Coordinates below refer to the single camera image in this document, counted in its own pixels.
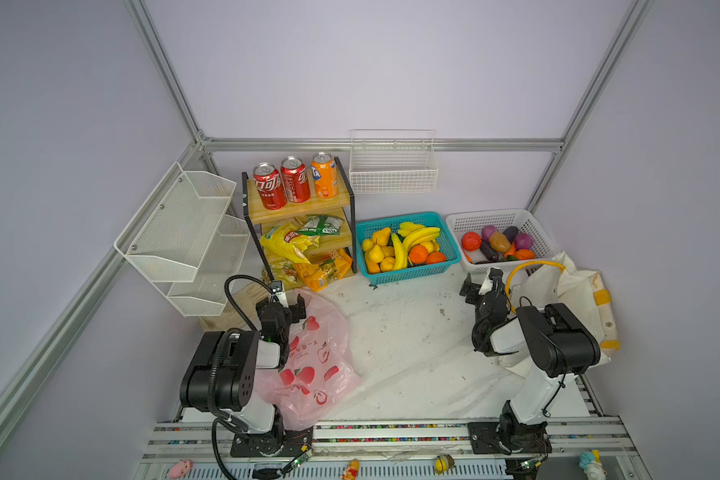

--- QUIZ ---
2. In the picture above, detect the purple round vegetable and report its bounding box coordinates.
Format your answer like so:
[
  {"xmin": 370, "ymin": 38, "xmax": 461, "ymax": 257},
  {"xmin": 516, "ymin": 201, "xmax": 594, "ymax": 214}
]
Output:
[{"xmin": 514, "ymin": 232, "xmax": 534, "ymax": 250}]

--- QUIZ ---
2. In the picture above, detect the red tomato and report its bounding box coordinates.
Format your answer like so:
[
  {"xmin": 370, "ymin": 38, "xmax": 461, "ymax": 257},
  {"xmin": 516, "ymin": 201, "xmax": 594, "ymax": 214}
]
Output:
[{"xmin": 461, "ymin": 232, "xmax": 482, "ymax": 252}]

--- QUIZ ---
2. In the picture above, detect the orange fruit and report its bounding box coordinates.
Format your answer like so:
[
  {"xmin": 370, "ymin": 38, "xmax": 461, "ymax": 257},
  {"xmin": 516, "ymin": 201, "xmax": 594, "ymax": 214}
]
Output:
[{"xmin": 408, "ymin": 244, "xmax": 429, "ymax": 265}]

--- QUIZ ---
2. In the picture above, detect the wooden three-tier shelf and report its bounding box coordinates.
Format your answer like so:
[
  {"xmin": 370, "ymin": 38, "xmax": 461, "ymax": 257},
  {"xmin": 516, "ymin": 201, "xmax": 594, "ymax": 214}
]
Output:
[{"xmin": 241, "ymin": 156, "xmax": 359, "ymax": 280}]

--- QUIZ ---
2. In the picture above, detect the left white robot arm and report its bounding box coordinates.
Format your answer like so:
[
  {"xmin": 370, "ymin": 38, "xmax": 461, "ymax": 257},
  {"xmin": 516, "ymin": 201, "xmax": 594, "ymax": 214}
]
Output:
[{"xmin": 179, "ymin": 274, "xmax": 313, "ymax": 458}]

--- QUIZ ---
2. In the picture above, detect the white wire wall basket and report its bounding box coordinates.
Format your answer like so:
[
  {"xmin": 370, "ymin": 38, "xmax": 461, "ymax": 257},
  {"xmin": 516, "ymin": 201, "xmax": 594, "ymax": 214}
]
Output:
[{"xmin": 349, "ymin": 129, "xmax": 439, "ymax": 194}]

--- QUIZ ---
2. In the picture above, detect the orange snack bag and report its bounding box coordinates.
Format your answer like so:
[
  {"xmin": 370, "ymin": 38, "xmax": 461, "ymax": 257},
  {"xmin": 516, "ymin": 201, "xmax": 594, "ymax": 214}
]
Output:
[{"xmin": 294, "ymin": 249, "xmax": 353, "ymax": 292}]

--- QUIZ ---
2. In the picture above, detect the white plastic vegetable basket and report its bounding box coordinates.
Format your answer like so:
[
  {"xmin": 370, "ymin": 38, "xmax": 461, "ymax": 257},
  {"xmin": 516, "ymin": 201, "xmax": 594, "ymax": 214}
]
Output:
[{"xmin": 445, "ymin": 209, "xmax": 562, "ymax": 276}]

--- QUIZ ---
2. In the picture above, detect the green snack bag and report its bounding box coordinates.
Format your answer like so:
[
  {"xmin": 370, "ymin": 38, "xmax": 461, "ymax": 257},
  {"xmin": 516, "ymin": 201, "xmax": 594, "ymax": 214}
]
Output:
[{"xmin": 297, "ymin": 214, "xmax": 344, "ymax": 237}]

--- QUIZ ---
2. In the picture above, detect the teal plastic fruit basket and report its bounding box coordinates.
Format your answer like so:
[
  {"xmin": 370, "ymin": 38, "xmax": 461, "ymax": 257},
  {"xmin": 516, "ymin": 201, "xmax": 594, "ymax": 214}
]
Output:
[{"xmin": 355, "ymin": 211, "xmax": 462, "ymax": 285}]

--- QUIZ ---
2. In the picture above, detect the red cola can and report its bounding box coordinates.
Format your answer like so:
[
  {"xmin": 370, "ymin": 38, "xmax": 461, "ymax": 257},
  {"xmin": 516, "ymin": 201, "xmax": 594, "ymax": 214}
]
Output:
[
  {"xmin": 253, "ymin": 163, "xmax": 287, "ymax": 210},
  {"xmin": 281, "ymin": 156, "xmax": 311, "ymax": 203}
]

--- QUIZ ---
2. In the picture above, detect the orange soda can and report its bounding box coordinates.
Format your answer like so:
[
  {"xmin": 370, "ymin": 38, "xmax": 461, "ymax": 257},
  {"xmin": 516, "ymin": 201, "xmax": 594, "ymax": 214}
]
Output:
[{"xmin": 311, "ymin": 152, "xmax": 339, "ymax": 199}]

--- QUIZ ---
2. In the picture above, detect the white mesh two-tier rack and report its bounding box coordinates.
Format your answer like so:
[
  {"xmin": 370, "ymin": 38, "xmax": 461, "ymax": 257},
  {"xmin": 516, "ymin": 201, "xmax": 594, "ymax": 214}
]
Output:
[{"xmin": 114, "ymin": 163, "xmax": 250, "ymax": 317}]

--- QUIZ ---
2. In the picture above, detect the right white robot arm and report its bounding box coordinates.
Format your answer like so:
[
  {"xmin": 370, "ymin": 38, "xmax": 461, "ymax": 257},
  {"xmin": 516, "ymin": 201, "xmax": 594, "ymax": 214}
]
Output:
[{"xmin": 459, "ymin": 268, "xmax": 601, "ymax": 455}]

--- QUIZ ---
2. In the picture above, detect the brown potato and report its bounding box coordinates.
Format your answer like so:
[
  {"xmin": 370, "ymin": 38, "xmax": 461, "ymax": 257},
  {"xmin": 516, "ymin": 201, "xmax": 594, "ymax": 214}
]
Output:
[{"xmin": 488, "ymin": 231, "xmax": 512, "ymax": 253}]

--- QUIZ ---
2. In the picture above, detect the yellow banana bunch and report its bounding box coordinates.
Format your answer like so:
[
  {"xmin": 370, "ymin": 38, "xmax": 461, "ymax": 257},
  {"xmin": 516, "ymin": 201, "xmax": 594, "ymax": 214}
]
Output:
[{"xmin": 390, "ymin": 222, "xmax": 441, "ymax": 271}]

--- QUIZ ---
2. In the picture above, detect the aluminium rail base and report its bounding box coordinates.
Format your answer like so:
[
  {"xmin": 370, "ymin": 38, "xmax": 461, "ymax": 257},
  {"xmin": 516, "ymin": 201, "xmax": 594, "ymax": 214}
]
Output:
[{"xmin": 135, "ymin": 380, "xmax": 651, "ymax": 479}]

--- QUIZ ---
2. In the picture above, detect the pink plastic grocery bag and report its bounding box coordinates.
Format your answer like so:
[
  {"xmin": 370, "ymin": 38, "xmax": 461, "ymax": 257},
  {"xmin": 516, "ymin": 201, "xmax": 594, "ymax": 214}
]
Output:
[{"xmin": 254, "ymin": 289, "xmax": 361, "ymax": 431}]

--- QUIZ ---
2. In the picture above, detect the yellow chips bag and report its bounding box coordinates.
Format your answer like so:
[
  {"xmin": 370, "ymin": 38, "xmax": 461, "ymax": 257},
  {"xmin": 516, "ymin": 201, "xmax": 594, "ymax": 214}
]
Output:
[{"xmin": 260, "ymin": 221, "xmax": 320, "ymax": 264}]

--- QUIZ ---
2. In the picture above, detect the yellow pear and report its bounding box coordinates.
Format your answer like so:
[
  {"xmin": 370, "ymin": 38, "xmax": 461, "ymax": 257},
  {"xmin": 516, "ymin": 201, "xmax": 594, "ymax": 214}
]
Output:
[{"xmin": 366, "ymin": 245, "xmax": 385, "ymax": 264}]

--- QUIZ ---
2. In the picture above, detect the white canvas tote bag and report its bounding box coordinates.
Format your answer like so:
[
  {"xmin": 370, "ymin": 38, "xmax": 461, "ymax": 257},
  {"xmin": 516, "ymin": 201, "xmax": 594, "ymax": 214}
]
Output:
[{"xmin": 505, "ymin": 252, "xmax": 621, "ymax": 366}]

